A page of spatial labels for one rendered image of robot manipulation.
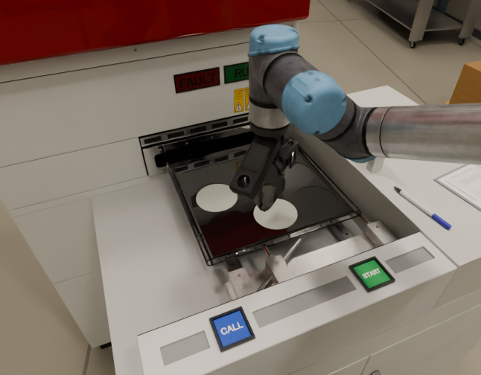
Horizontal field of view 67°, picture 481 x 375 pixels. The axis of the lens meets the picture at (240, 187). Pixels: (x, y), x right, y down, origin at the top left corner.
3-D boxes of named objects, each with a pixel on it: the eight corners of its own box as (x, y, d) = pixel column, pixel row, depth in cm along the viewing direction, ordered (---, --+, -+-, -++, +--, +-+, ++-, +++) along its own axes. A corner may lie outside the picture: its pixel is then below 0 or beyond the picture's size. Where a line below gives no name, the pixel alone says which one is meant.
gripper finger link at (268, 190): (286, 202, 79) (290, 169, 73) (272, 219, 75) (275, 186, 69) (273, 197, 80) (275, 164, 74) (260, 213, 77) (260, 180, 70)
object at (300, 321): (150, 374, 65) (134, 336, 56) (400, 274, 80) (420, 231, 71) (162, 431, 58) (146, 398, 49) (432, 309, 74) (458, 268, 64)
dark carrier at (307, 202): (171, 165, 99) (171, 163, 99) (284, 136, 109) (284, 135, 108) (213, 259, 75) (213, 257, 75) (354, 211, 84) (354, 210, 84)
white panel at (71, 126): (12, 211, 97) (-77, 65, 71) (285, 142, 119) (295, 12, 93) (10, 219, 95) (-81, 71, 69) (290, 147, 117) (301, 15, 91)
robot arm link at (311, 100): (373, 114, 50) (330, 81, 58) (328, 71, 43) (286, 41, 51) (333, 156, 53) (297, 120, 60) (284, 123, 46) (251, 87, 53)
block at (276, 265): (264, 268, 75) (265, 258, 73) (279, 262, 76) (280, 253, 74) (282, 300, 69) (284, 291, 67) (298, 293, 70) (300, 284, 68)
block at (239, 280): (228, 280, 73) (228, 271, 71) (244, 274, 73) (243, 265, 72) (243, 315, 67) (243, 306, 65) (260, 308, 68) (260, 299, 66)
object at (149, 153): (148, 174, 104) (141, 146, 98) (286, 139, 116) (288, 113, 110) (149, 178, 103) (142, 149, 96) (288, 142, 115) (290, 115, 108)
